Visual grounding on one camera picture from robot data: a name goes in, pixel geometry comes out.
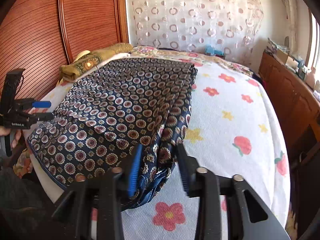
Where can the gold folded cloth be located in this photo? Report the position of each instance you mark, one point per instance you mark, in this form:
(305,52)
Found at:
(92,61)

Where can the blue object behind bed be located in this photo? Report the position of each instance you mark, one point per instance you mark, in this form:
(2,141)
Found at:
(211,51)

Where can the pink white bottle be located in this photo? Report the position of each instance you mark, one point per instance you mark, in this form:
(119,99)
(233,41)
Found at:
(310,79)

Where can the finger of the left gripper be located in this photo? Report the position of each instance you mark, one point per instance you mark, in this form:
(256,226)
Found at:
(41,116)
(41,104)

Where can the white strawberry flower bedsheet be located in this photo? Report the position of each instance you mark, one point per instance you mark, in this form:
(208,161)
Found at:
(233,129)

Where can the long wooden cabinet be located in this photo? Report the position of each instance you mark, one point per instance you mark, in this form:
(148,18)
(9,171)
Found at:
(295,105)

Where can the sheer circle pattern curtain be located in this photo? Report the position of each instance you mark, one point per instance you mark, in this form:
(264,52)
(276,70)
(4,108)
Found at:
(229,26)

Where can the cardboard box on cabinet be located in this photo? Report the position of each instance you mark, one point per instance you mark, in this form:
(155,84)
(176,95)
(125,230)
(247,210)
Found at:
(286,59)

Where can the stack of papers on cabinet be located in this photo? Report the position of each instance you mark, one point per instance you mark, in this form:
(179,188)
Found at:
(274,47)

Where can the person's left hand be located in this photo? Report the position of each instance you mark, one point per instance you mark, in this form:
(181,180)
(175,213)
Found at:
(14,135)

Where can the floral rose quilt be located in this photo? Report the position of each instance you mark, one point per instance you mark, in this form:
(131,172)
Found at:
(197,59)

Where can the navy patterned cloth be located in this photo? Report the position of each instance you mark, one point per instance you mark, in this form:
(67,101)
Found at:
(127,102)

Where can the wooden louvered wardrobe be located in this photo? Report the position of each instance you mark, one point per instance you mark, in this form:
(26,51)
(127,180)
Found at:
(40,36)

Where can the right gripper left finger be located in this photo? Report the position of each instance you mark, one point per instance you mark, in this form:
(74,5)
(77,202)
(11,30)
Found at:
(71,218)

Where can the bright window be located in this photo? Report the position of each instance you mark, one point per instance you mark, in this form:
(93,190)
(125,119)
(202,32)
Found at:
(313,49)

